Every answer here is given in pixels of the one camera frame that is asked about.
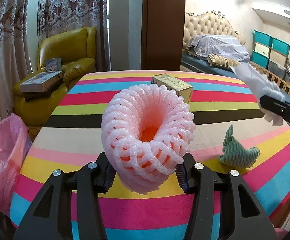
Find brown wooden door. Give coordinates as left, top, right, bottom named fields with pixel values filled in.
left=141, top=0, right=185, bottom=70

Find flat box on armchair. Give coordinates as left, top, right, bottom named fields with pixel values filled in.
left=20, top=70, right=63, bottom=93

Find wooden crib rail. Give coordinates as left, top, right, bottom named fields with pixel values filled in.
left=251, top=62, right=290, bottom=96

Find yellow-green cardboard box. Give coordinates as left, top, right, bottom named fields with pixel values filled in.
left=151, top=74, right=193, bottom=104

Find small picture book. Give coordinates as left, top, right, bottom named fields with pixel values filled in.
left=46, top=57, right=62, bottom=71

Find pink plastic trash bag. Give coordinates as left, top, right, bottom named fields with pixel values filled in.
left=0, top=113, right=32, bottom=215

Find plastic-wrapped bedding bundle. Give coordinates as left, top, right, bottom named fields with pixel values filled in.
left=187, top=34, right=250, bottom=63

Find blue mattress bed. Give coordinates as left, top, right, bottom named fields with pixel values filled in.
left=180, top=52, right=290, bottom=103

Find striped colourful bed cover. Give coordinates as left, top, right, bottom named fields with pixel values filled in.
left=9, top=69, right=290, bottom=240

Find green patterned cloth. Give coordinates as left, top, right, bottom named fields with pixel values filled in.
left=219, top=125, right=260, bottom=169

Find beige tufted headboard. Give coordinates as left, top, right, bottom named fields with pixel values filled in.
left=182, top=10, right=246, bottom=50

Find white plastic bag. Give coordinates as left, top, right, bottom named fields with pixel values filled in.
left=230, top=62, right=286, bottom=126

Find striped gold pillow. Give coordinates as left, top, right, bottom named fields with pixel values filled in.
left=207, top=54, right=240, bottom=72

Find yellow leather armchair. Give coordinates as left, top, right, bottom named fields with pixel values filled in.
left=12, top=27, right=97, bottom=127

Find pink foam net ring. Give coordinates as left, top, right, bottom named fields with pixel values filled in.
left=100, top=83, right=196, bottom=196

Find lace curtain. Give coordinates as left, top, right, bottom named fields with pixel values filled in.
left=0, top=0, right=108, bottom=121

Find stacked teal storage bins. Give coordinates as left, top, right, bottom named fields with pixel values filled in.
left=251, top=30, right=290, bottom=79

